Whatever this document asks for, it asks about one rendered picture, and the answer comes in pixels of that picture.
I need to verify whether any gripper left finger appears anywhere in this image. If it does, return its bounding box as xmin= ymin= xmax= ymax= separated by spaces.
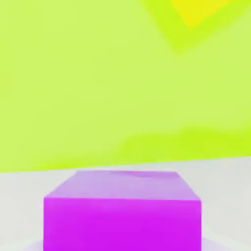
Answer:
xmin=24 ymin=239 xmax=44 ymax=251

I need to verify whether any small magenta cube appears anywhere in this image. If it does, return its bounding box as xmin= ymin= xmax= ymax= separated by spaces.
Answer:
xmin=43 ymin=170 xmax=202 ymax=251

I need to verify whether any large lime green box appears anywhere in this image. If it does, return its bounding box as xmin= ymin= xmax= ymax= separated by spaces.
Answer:
xmin=0 ymin=0 xmax=251 ymax=175

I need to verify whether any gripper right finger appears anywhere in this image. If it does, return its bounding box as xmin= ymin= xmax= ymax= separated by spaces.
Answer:
xmin=201 ymin=236 xmax=229 ymax=251

